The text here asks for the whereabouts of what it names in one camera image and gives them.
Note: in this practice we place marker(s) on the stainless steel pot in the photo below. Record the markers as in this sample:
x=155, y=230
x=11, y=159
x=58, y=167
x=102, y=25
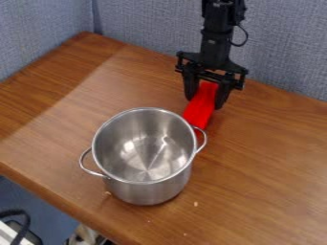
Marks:
x=143, y=149

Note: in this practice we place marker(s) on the white object under table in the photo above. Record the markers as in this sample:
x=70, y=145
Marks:
x=86, y=236

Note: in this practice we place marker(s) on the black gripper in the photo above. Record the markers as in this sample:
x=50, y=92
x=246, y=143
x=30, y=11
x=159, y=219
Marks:
x=211, y=65

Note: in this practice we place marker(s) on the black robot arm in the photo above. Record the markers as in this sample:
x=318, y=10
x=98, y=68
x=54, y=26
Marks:
x=223, y=15

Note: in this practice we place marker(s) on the red block object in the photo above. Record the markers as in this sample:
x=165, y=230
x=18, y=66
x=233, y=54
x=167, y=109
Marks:
x=202, y=105

